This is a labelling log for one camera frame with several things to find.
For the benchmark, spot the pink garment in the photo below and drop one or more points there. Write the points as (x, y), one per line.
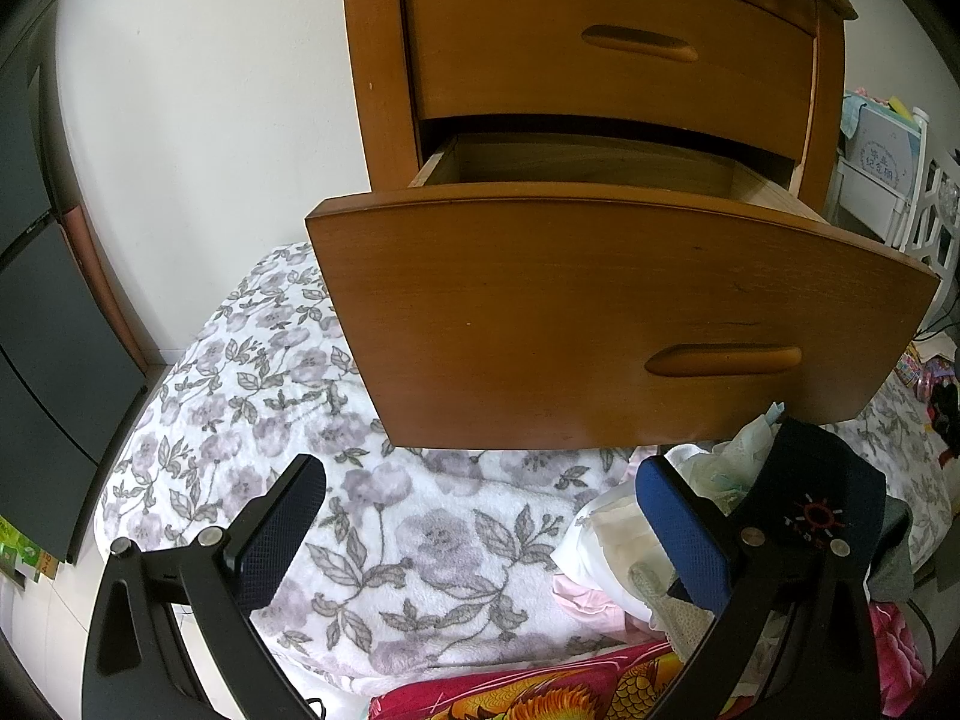
(585, 600)

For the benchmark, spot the wooden drawer with straight front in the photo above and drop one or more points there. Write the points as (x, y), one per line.
(525, 67)

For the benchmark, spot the red printed blanket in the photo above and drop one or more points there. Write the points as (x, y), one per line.
(487, 697)

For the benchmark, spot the grey floral blanket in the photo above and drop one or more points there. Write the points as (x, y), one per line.
(420, 540)

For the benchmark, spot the colourful toy pile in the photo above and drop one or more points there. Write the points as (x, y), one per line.
(926, 371)

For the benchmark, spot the white garment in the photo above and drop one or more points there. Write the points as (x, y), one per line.
(600, 540)

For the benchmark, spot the wooden nightstand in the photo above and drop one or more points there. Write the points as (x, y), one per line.
(375, 52)

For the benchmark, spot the green packets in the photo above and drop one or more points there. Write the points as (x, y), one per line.
(22, 547)

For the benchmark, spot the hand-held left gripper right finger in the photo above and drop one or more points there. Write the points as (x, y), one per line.
(686, 540)

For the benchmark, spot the grey knit cloth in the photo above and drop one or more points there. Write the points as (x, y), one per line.
(679, 626)

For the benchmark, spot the dark grey garment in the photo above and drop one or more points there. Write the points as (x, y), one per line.
(892, 562)

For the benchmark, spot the dark cabinet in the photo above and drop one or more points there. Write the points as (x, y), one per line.
(45, 375)

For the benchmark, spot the navy garment with sun print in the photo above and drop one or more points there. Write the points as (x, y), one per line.
(810, 480)

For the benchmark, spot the wooden drawer with curved front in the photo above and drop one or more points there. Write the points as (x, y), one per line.
(525, 330)

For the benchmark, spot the white storage rack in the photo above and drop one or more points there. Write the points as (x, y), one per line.
(874, 157)

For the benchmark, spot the small black object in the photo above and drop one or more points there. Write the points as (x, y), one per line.
(945, 427)

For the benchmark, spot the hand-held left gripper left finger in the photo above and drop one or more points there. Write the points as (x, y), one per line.
(274, 532)

